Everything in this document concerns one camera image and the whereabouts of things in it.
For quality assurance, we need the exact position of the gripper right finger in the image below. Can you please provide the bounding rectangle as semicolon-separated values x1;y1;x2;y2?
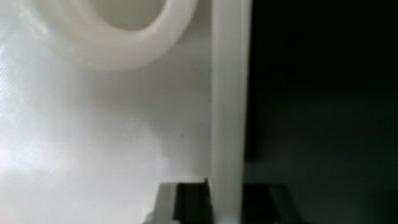
241;184;302;224

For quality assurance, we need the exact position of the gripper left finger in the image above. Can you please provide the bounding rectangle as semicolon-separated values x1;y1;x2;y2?
142;180;211;224

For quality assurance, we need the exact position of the white square tabletop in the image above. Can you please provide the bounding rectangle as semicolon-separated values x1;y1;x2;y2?
0;0;252;224

